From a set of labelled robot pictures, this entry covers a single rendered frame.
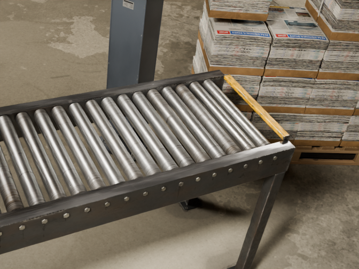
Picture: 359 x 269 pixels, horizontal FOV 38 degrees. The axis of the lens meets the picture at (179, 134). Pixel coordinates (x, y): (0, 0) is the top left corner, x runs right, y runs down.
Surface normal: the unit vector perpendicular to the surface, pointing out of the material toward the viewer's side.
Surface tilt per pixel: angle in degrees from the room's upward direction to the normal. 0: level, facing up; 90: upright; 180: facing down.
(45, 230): 90
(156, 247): 0
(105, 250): 0
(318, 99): 90
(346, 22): 90
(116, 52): 90
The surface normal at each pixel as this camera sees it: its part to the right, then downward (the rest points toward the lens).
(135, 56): -0.44, 0.51
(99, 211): 0.46, 0.61
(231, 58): 0.11, 0.64
